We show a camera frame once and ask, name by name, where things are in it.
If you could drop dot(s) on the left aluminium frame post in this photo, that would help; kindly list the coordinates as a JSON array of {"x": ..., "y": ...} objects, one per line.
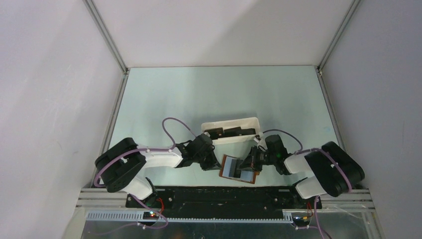
[{"x": 113, "y": 70}]

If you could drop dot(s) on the right aluminium frame post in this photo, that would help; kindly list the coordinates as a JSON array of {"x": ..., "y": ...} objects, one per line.
[{"x": 326, "y": 79}]

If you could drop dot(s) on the white slotted cable duct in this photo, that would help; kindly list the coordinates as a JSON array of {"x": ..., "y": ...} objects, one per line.
[{"x": 140, "y": 216}]

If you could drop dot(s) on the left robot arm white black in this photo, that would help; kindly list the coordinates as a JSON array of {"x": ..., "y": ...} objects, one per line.
[{"x": 119, "y": 166}]

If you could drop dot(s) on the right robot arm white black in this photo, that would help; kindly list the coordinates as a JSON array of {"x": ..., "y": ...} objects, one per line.
[{"x": 333, "y": 171}]

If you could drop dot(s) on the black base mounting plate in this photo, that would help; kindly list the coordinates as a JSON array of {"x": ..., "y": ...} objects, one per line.
[{"x": 230, "y": 202}]

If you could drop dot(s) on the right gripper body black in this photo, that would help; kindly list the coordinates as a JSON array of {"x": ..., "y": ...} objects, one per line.
[{"x": 262, "y": 158}]

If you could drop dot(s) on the aluminium frame post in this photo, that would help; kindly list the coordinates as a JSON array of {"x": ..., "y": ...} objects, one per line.
[
  {"x": 113, "y": 70},
  {"x": 326, "y": 79}
]

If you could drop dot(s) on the brown leather card holder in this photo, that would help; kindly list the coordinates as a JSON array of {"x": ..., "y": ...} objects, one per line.
[{"x": 230, "y": 169}]

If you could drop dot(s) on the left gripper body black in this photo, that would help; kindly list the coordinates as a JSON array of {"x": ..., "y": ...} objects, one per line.
[{"x": 199, "y": 157}]

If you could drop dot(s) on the black credit card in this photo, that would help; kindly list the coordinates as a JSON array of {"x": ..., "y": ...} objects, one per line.
[
  {"x": 216, "y": 133},
  {"x": 237, "y": 171}
]

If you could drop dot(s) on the white plastic tray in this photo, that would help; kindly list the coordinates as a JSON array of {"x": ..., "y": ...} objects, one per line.
[{"x": 252, "y": 122}]

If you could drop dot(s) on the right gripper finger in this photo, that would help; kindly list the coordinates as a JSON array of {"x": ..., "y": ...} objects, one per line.
[
  {"x": 239, "y": 161},
  {"x": 248, "y": 166}
]

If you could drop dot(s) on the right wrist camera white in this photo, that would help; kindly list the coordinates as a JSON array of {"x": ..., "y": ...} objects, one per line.
[{"x": 260, "y": 142}]

